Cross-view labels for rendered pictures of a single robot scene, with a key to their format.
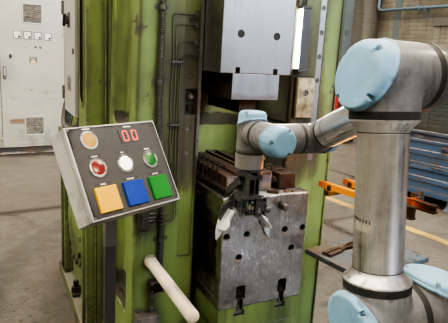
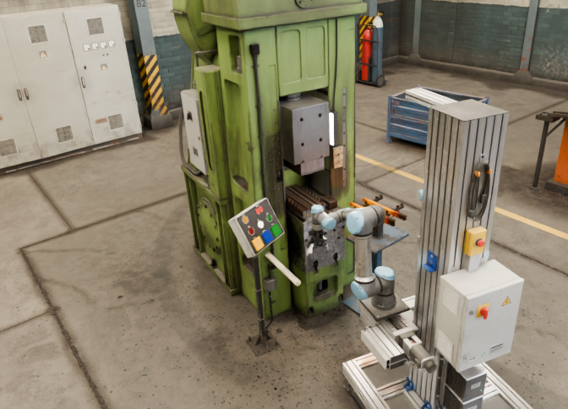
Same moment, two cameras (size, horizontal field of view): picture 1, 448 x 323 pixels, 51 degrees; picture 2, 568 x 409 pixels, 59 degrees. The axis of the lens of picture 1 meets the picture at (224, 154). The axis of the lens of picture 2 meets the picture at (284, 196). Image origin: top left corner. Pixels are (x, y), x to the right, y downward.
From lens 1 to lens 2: 2.05 m
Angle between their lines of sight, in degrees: 15
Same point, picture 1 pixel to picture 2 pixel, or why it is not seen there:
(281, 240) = (333, 236)
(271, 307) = (330, 267)
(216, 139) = (290, 177)
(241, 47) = (303, 150)
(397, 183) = (367, 252)
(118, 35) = (231, 136)
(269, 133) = (325, 221)
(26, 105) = (106, 106)
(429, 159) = not seen: hidden behind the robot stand
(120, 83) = (234, 160)
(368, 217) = (359, 262)
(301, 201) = not seen: hidden behind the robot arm
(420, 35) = not seen: outside the picture
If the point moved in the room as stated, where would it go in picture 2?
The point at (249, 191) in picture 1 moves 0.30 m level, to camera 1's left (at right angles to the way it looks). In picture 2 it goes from (319, 238) to (271, 242)
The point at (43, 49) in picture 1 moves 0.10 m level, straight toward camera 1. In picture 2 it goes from (110, 55) to (111, 57)
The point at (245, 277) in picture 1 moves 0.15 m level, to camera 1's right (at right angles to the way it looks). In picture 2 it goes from (317, 256) to (336, 255)
